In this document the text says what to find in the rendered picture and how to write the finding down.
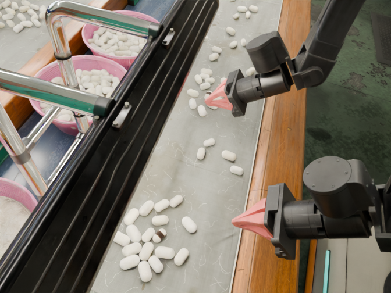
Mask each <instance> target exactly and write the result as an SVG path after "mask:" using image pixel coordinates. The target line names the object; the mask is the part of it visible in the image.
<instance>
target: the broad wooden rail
mask: <svg viewBox="0 0 391 293"><path fill-rule="evenodd" d="M310 24H311V0H283V2H282V8H281V13H280V19H279V25H278V32H279V34H280V35H281V38H282V40H283V42H284V44H285V46H286V48H287V50H288V53H289V55H290V58H294V57H296V56H297V54H298V52H299V50H300V47H301V45H302V43H303V41H304V42H305V40H306V38H307V36H308V34H309V32H310ZM306 111H307V88H303V89H300V90H297V89H296V86H295V84H293V85H291V89H290V91H289V92H285V93H282V94H278V95H274V96H271V97H267V98H265V103H264V110H263V113H262V120H261V126H260V132H259V136H258V142H257V148H256V153H255V159H254V165H253V171H252V175H251V181H250V188H249V192H248V198H247V204H246V211H247V210H249V208H251V207H252V206H254V205H255V204H256V203H257V202H259V201H260V200H261V199H264V198H267V193H268V186H269V185H276V184H279V183H285V184H286V185H287V187H288V188H289V190H290V191H291V193H292V194H293V196H294V197H295V199H296V200H297V201H301V200H303V173H304V150H305V124H306ZM246 211H245V212H246ZM299 264H300V240H296V258H295V260H286V259H285V258H278V257H277V256H276V255H275V247H274V246H273V244H272V243H271V241H270V240H268V239H266V238H264V237H262V236H260V235H258V234H256V233H254V232H252V231H248V230H245V229H242V231H241V237H240V243H239V250H238V254H237V260H236V266H235V270H234V276H233V282H232V289H231V293H298V277H299Z"/></svg>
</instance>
